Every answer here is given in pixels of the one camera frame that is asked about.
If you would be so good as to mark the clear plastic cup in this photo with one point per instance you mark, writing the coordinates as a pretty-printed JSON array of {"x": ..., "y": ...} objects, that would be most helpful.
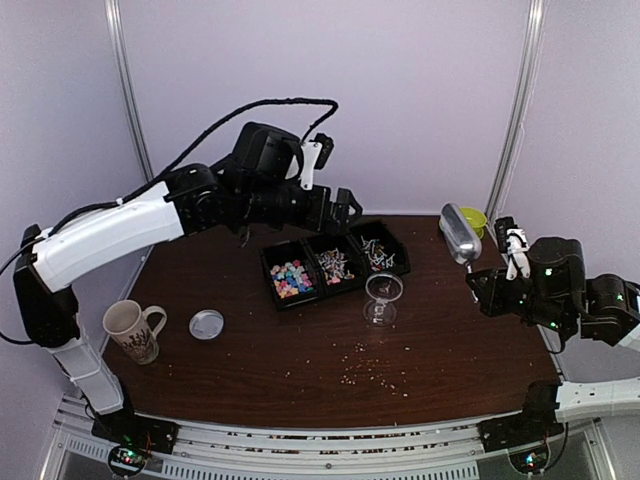
[{"x": 383, "y": 289}]

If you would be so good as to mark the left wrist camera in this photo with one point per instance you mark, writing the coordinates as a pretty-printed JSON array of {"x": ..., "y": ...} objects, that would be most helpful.
[{"x": 315, "y": 154}]

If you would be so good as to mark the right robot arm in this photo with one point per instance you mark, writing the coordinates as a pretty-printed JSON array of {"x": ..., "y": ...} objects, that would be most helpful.
[{"x": 547, "y": 286}]

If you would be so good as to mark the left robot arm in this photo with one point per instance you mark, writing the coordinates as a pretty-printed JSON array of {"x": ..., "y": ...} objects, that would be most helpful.
[{"x": 268, "y": 178}]

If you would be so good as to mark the right aluminium frame post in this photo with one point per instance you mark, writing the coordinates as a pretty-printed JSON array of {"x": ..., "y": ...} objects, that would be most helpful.
[{"x": 522, "y": 97}]

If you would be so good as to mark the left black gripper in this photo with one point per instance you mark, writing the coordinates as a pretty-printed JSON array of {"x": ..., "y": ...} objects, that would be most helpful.
[{"x": 317, "y": 219}]

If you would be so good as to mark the green bowl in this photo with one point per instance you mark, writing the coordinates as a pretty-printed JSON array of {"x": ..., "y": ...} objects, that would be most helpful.
[{"x": 476, "y": 219}]

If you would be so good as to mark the black three-compartment candy tray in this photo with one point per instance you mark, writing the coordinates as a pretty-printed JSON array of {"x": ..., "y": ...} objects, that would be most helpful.
[{"x": 302, "y": 271}]

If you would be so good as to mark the clear plastic lid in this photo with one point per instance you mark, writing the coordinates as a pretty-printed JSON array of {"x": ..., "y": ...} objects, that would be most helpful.
[{"x": 206, "y": 324}]

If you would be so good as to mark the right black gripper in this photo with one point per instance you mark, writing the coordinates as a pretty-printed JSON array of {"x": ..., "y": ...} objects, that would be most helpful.
[{"x": 489, "y": 296}]

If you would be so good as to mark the cream floral mug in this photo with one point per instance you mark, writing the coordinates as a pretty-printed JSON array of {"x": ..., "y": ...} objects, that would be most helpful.
[{"x": 135, "y": 329}]

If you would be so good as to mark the metal scoop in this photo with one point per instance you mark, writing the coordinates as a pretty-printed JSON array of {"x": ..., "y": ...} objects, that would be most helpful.
[{"x": 464, "y": 245}]

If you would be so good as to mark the front aluminium rail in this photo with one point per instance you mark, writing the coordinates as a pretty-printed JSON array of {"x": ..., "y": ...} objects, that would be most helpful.
[{"x": 202, "y": 450}]

